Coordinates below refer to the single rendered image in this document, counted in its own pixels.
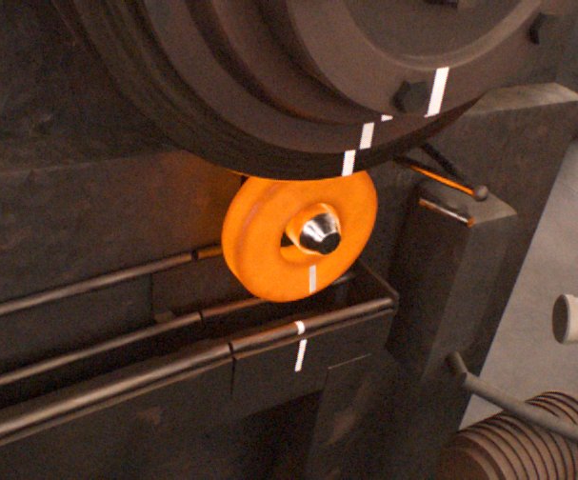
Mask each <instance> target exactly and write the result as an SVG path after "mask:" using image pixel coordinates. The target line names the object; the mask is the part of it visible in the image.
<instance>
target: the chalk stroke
mask: <svg viewBox="0 0 578 480"><path fill-rule="evenodd" d="M447 74H448V68H443V69H438V70H437V72H436V77H435V81H434V86H433V90H432V95H431V99H430V103H429V111H428V115H427V116H430V114H431V115H435V114H434V113H438V112H439V109H440V104H441V100H442V96H443V91H444V87H445V83H446V79H447ZM389 119H392V116H386V115H382V121H384V120H389ZM373 124H374V123H369V124H364V127H363V133H362V139H361V145H360V149H364V148H369V147H370V141H371V136H372V130H373ZM354 155H355V150H352V151H346V154H345V161H344V167H343V173H342V176H345V175H349V174H351V173H352V167H353V161H354Z"/></svg>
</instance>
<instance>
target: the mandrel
mask: <svg viewBox="0 0 578 480"><path fill-rule="evenodd" d="M249 178H250V176H246V175H243V174H242V178H241V186H240V189H241V187H242V186H243V185H244V184H245V182H246V181H247V180H248V179H249ZM284 233H285V234H286V235H287V236H288V237H289V238H290V239H291V240H292V242H293V243H294V244H295V245H296V246H297V247H298V248H299V249H300V250H302V251H303V252H305V253H310V254H320V255H328V254H331V253H332V252H334V251H335V250H336V249H337V248H338V247H339V245H340V243H341V232H340V226H339V221H338V218H337V217H336V215H335V214H334V213H333V212H332V211H330V210H329V209H328V208H327V207H326V206H325V205H324V204H315V205H312V206H309V207H307V208H305V209H303V210H301V211H300V212H298V213H297V214H296V215H295V216H294V217H293V218H292V219H291V220H290V221H289V223H288V224H287V226H286V228H285V229H284Z"/></svg>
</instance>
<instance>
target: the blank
mask: <svg viewBox="0 0 578 480"><path fill-rule="evenodd" d="M315 204H324V205H325V206H326V207H327V208H328V209H329V210H330V211H332V212H333V213H334V214H335V215H336V217H337V218H338V221H339V226H340V232H341V243H340V245H339V247H338V248H337V249H336V250H335V251H334V252H332V253H331V254H328V255H320V254H310V253H305V252H303V251H302V250H300V249H299V248H298V247H297V246H296V245H295V244H294V245H292V246H288V247H280V241H281V237H282V234H283V232H284V229H285V228H286V226H287V224H288V223H289V221H290V220H291V219H292V218H293V217H294V216H295V215H296V214H297V213H298V212H300V211H301V210H303V209H305V208H307V207H309V206H312V205H315ZM376 210H377V198H376V192H375V188H374V186H373V184H372V181H371V179H370V177H369V175H368V174H367V173H366V172H365V171H361V172H357V173H354V174H351V175H347V176H343V177H338V178H333V179H327V180H320V181H308V182H283V181H272V180H265V179H260V178H255V177H250V178H249V179H248V180H247V181H246V182H245V184H244V185H243V186H242V187H241V189H240V190H239V191H238V192H237V194H236V195H235V197H234V199H233V200H232V202H231V204H230V206H229V210H228V212H227V215H226V218H225V222H224V226H223V232H222V246H223V253H224V256H225V259H226V261H227V264H228V266H229V268H230V269H231V271H232V272H233V273H234V274H235V275H236V276H237V278H238V279H239V280H240V281H241V282H242V284H243V285H244V286H245V287H246V288H247V289H248V290H249V291H250V292H251V293H253V294H254V295H256V296H258V297H260V298H263V299H266V300H270V301H276V302H286V301H292V300H297V299H300V298H304V297H306V296H309V295H311V294H314V293H315V292H317V291H318V290H321V289H323V288H324V287H326V286H327V285H329V284H330V283H332V282H333V281H334V280H335V279H337V278H338V277H339V276H340V275H341V274H342V273H343V272H344V271H345V270H346V269H347V268H348V267H349V266H350V265H351V264H352V263H353V261H354V260H355V259H356V258H357V256H358V255H359V253H360V252H361V250H362V249H363V247H364V246H365V244H366V243H367V241H368V239H369V236H370V233H371V231H372V228H373V225H374V221H375V216H376Z"/></svg>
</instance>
